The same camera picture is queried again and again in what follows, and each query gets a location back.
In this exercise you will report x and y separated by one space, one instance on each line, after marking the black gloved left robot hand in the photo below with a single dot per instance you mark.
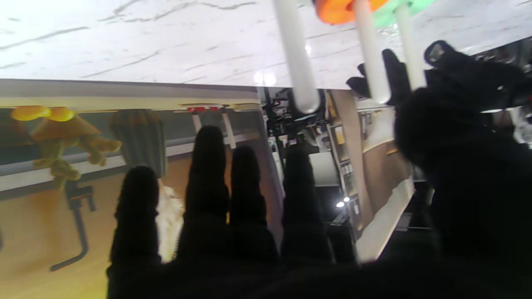
469 79

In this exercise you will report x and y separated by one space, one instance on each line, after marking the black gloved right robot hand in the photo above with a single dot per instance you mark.
478 207

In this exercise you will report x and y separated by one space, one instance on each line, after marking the white three-rod Hanoi tower base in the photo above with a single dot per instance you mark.
297 62

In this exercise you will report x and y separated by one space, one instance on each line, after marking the black background equipment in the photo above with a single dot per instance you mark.
291 120

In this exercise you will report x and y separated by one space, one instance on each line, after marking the flat stack of plates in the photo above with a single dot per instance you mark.
246 107

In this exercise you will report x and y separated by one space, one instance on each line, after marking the wooden board with red pieces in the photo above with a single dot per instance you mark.
201 109

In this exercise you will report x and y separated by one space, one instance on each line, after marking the white pampas grass bunch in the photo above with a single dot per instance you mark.
168 224

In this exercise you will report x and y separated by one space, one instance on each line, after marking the black ribbed vase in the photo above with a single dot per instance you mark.
139 141

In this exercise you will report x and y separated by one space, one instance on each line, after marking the long light wooden counter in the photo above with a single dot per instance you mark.
104 103

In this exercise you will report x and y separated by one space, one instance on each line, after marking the brown plush toy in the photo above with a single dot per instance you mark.
62 141

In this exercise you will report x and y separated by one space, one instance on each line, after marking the yellow orange fruit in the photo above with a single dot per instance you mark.
33 113

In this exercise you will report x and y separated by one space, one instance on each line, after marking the white-edged kitchen backdrop panel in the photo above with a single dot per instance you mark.
33 232

